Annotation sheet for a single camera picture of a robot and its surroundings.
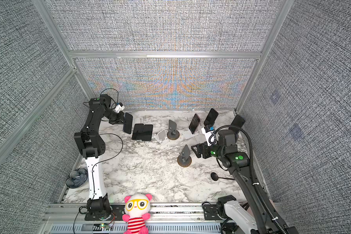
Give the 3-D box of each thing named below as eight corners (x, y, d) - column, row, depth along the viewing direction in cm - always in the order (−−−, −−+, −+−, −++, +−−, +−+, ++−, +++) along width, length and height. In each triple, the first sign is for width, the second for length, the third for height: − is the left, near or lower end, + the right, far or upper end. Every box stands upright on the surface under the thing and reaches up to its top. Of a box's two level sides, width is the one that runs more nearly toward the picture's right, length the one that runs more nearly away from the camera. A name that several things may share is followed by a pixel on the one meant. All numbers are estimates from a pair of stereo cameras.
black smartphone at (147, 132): (141, 141, 104) (141, 139, 101) (144, 126, 112) (143, 124, 110) (151, 141, 104) (151, 139, 101) (153, 126, 112) (152, 124, 110)
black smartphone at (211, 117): (209, 131, 106) (213, 117, 94) (202, 126, 109) (206, 112, 97) (214, 127, 109) (219, 113, 97) (208, 122, 112) (212, 108, 100)
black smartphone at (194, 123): (192, 136, 105) (195, 122, 92) (188, 130, 109) (190, 115, 96) (198, 134, 106) (201, 119, 94) (193, 127, 110) (196, 113, 97)
